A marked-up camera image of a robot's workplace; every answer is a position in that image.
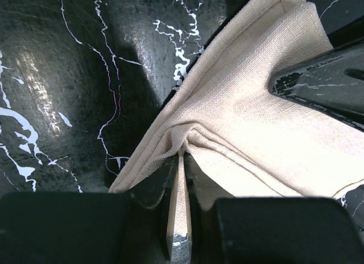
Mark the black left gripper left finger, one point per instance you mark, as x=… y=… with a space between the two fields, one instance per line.
x=152 y=215

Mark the black marble pattern mat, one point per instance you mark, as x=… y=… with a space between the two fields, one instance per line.
x=81 y=83

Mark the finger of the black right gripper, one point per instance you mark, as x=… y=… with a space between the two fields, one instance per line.
x=331 y=83
x=348 y=33

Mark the beige cloth napkin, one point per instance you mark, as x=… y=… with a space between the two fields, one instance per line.
x=248 y=141

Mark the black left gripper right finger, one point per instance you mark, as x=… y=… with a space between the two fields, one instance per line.
x=202 y=194

